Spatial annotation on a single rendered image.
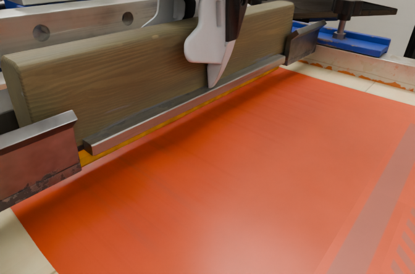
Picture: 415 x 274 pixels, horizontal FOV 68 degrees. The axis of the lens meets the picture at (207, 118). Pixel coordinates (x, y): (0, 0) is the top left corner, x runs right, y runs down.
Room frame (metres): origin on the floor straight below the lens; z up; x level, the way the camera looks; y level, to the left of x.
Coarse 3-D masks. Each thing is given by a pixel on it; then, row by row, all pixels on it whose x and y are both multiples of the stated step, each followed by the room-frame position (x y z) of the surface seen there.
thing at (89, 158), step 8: (232, 88) 0.36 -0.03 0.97; (216, 96) 0.33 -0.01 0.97; (200, 104) 0.31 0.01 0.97; (184, 112) 0.29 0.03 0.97; (168, 120) 0.27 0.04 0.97; (152, 128) 0.26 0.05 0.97; (136, 136) 0.24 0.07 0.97; (120, 144) 0.23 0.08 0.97; (104, 152) 0.21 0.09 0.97; (80, 160) 0.20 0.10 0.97; (88, 160) 0.20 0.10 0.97
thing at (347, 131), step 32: (224, 96) 0.36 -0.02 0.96; (256, 96) 0.36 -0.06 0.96; (288, 96) 0.37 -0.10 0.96; (320, 96) 0.37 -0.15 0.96; (352, 96) 0.38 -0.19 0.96; (256, 128) 0.28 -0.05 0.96; (288, 128) 0.29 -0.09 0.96; (320, 128) 0.29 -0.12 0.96; (352, 128) 0.29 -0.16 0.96; (384, 128) 0.29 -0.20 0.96; (320, 160) 0.23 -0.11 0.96; (352, 160) 0.23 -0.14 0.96
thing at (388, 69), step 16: (320, 48) 0.49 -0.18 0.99; (336, 48) 0.48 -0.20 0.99; (320, 64) 0.49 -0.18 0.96; (336, 64) 0.47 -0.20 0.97; (352, 64) 0.46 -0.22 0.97; (368, 64) 0.44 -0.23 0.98; (384, 64) 0.43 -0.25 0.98; (400, 64) 0.42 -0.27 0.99; (0, 80) 0.30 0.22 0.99; (384, 80) 0.43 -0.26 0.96; (400, 80) 0.41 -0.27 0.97
